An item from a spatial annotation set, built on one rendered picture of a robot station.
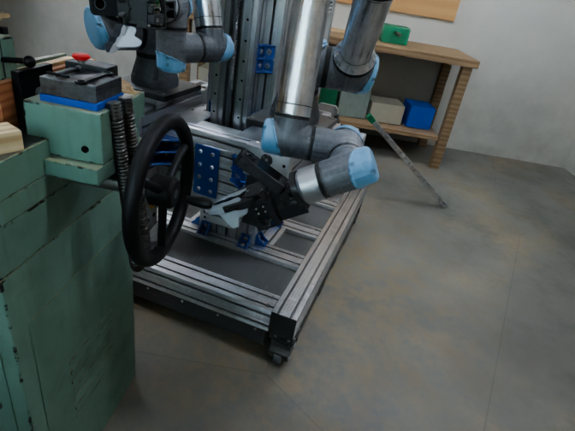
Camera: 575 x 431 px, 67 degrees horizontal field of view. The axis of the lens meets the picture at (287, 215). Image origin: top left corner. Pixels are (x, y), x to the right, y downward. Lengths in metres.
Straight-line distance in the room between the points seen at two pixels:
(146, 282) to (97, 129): 0.97
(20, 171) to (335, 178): 0.53
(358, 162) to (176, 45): 0.58
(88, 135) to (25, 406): 0.54
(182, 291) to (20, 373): 0.76
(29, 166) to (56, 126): 0.08
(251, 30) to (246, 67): 0.11
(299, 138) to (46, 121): 0.46
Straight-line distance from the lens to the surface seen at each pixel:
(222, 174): 1.45
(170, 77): 1.52
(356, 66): 1.24
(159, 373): 1.58
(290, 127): 0.92
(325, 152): 0.92
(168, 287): 1.63
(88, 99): 0.80
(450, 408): 1.72
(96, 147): 0.80
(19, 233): 0.83
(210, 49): 1.25
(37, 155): 0.83
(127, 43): 0.99
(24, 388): 1.01
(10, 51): 0.95
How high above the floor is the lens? 1.20
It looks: 29 degrees down
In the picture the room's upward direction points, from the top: 10 degrees clockwise
